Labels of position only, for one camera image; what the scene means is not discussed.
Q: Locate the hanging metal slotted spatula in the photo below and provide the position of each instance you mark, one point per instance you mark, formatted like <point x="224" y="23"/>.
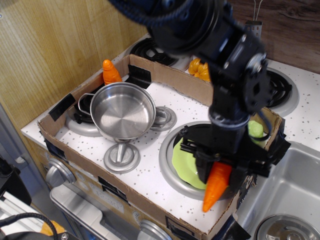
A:
<point x="255" y="26"/>

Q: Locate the green toy broccoli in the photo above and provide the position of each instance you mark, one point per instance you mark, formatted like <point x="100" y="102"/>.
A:
<point x="255" y="131"/>

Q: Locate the silver oven door handle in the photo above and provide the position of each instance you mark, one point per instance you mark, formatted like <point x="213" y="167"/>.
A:
<point x="83" y="213"/>

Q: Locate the orange cloth piece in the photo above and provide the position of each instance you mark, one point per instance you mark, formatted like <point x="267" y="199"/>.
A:
<point x="46" y="230"/>

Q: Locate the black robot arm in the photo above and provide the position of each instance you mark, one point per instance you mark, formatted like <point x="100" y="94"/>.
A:
<point x="237" y="67"/>

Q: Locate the stainless steel pot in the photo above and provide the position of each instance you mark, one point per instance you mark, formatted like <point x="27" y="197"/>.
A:
<point x="122" y="111"/>

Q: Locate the silver stove knob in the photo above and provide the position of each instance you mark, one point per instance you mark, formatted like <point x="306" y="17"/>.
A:
<point x="121" y="158"/>
<point x="165" y="119"/>

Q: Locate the orange toy pumpkin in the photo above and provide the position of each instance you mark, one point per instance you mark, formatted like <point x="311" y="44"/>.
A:
<point x="199" y="70"/>

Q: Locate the silver metal sink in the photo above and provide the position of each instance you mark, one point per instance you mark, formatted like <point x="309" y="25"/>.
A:
<point x="285" y="205"/>

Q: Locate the silver oven knob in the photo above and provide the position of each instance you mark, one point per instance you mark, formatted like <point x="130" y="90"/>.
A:
<point x="58" y="174"/>
<point x="151" y="231"/>

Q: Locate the black burner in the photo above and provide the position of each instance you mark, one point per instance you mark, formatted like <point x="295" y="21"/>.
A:
<point x="147" y="48"/>
<point x="285" y="96"/>
<point x="79" y="121"/>

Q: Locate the silver front stove knob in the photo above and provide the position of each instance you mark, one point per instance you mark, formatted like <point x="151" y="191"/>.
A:
<point x="121" y="158"/>

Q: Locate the small orange toy carrot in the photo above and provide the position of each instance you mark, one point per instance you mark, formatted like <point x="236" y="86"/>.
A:
<point x="109" y="73"/>

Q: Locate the back left black burner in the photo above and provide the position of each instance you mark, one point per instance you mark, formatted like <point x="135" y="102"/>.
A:
<point x="147" y="48"/>

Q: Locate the silver oven knob right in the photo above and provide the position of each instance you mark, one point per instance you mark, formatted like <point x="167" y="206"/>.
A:
<point x="151" y="231"/>

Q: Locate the front left black burner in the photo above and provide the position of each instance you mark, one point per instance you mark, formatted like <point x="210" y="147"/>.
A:
<point x="79" y="121"/>

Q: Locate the brown cardboard fence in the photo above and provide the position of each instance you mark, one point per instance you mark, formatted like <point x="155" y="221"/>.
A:
<point x="152" y="190"/>

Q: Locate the silver oven knob left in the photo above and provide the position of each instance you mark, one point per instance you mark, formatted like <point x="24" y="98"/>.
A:
<point x="58" y="174"/>

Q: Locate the orange toy carrot green top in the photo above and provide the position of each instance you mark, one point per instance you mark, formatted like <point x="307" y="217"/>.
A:
<point x="217" y="183"/>

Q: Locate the light green plastic plate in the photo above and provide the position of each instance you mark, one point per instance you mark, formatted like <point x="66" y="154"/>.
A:
<point x="184" y="164"/>

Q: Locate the back right black burner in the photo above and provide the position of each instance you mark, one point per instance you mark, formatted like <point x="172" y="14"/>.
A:
<point x="285" y="96"/>

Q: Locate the silver middle stove knob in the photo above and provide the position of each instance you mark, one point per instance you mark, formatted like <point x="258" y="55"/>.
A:
<point x="165" y="119"/>

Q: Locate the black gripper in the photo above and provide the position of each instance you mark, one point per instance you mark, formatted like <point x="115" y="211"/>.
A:
<point x="210" y="143"/>

